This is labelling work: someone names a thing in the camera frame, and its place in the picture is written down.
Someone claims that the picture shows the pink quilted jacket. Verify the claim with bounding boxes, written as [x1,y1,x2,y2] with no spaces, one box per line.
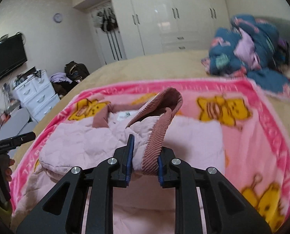
[11,88,225,233]

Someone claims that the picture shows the purple clothes pile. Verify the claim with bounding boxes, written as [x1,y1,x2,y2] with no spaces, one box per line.
[50,72,72,83]

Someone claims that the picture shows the pink cartoon bear blanket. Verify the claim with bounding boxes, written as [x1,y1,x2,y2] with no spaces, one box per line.
[10,78,290,233]

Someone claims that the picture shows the white drawer cabinet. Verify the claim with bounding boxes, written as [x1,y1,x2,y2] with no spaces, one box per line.
[12,70,60,123]

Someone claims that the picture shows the black flat television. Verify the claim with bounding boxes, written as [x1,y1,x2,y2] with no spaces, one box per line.
[0,32,27,80]

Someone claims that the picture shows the black bag on floor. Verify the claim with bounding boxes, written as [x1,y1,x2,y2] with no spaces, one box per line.
[65,61,89,81]

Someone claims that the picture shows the beige bed cover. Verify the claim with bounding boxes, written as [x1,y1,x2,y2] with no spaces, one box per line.
[11,48,290,166]

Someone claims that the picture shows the blue flamingo print quilt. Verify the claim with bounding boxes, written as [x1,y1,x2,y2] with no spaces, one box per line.
[201,14,290,100]

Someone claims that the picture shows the hanging bags on door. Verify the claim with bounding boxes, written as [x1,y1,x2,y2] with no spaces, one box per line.
[93,7,118,33]

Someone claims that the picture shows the white wardrobe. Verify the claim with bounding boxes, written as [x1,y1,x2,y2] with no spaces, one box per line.
[111,0,229,59]

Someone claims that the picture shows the round wall clock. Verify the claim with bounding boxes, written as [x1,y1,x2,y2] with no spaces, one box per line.
[53,13,63,23]

